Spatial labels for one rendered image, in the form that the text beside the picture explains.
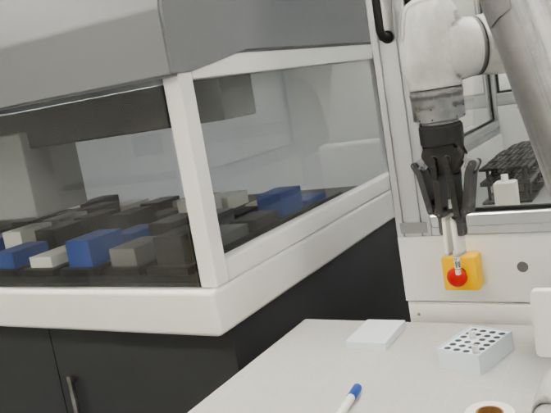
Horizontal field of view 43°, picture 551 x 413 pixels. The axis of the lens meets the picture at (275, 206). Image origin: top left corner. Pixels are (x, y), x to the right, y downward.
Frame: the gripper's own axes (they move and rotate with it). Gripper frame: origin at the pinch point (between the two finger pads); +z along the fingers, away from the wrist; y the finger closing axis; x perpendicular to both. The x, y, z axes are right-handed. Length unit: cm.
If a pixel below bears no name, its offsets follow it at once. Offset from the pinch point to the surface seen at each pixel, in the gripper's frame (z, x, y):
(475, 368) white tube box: 22.3, -5.4, 4.4
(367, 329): 22.0, 2.2, -24.9
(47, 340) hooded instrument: 26, -29, -111
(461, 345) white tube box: 20.3, -1.6, -0.3
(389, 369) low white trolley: 23.6, -9.6, -11.1
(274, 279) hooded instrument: 15, 6, -55
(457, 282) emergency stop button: 13.0, 11.0, -7.3
